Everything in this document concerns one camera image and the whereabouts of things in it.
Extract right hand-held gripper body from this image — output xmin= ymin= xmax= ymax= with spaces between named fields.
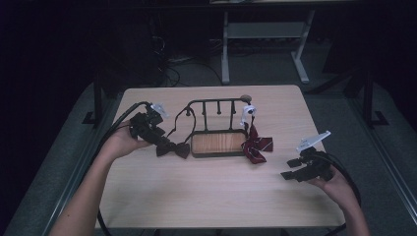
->
xmin=295 ymin=130 xmax=335 ymax=183

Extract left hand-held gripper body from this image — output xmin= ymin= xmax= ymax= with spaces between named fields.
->
xmin=129 ymin=102 xmax=170 ymax=146

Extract dark bow tie with strap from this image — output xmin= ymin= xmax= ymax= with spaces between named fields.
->
xmin=155 ymin=106 xmax=198 ymax=160

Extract maroon striped bow tie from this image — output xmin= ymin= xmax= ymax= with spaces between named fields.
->
xmin=239 ymin=102 xmax=274 ymax=165

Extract black hook rack wooden base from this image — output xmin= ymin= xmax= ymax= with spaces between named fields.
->
xmin=185 ymin=96 xmax=254 ymax=159

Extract person's left hand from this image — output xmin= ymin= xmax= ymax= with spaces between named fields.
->
xmin=97 ymin=120 xmax=152 ymax=162

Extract person's right hand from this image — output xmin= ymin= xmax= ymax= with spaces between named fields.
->
xmin=306 ymin=165 xmax=358 ymax=211

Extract black metal stand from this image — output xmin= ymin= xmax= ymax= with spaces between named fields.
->
xmin=362 ymin=65 xmax=390 ymax=129
xmin=82 ymin=70 xmax=105 ymax=127

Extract white metal desk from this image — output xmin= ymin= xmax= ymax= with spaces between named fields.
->
xmin=209 ymin=0 xmax=358 ymax=86

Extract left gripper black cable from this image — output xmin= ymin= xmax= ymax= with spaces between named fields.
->
xmin=96 ymin=100 xmax=153 ymax=236

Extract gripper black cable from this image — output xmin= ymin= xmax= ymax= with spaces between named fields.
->
xmin=96 ymin=100 xmax=153 ymax=236
xmin=323 ymin=151 xmax=363 ymax=236

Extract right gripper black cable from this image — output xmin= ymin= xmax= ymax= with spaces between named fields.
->
xmin=323 ymin=151 xmax=363 ymax=236

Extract black floor cables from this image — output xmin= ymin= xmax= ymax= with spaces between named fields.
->
xmin=149 ymin=16 xmax=224 ymax=88

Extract grey metal rail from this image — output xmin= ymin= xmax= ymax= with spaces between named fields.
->
xmin=42 ymin=94 xmax=126 ymax=236
xmin=347 ymin=97 xmax=417 ymax=214

